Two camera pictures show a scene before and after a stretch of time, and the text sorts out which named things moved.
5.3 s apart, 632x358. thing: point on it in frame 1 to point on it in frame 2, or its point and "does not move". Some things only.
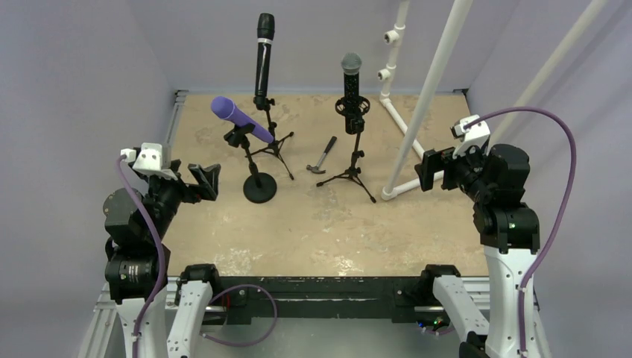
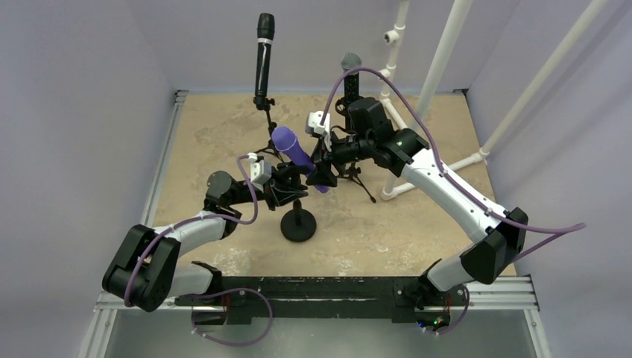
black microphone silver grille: (351, 63) does not move
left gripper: (205, 177) to (279, 191)
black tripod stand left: (263, 104) does not move
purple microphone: (224, 108) to (285, 140)
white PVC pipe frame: (457, 13) does not move
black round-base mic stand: (258, 187) to (298, 225)
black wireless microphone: (265, 34) does not move
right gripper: (445, 168) to (324, 161)
